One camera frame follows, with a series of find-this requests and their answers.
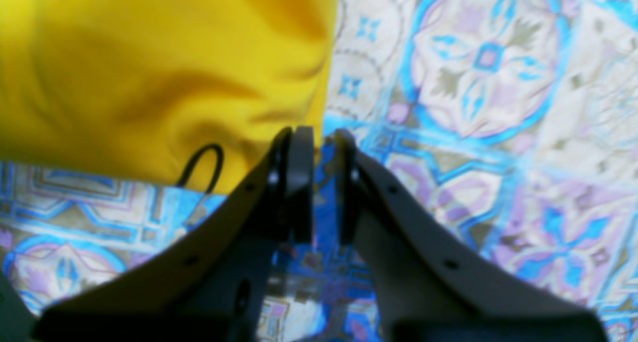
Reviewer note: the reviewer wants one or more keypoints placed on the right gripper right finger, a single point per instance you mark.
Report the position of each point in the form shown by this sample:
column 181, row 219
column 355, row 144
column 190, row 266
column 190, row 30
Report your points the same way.
column 429, row 286

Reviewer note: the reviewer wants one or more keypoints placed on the patterned blue pink tablecloth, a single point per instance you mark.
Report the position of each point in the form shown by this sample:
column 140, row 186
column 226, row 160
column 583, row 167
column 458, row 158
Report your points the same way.
column 513, row 122

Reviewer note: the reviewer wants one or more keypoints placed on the yellow T-shirt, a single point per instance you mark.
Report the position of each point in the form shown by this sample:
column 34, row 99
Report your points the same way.
column 177, row 92

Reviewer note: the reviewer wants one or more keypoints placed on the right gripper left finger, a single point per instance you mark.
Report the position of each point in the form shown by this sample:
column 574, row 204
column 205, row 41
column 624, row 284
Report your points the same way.
column 210, row 285

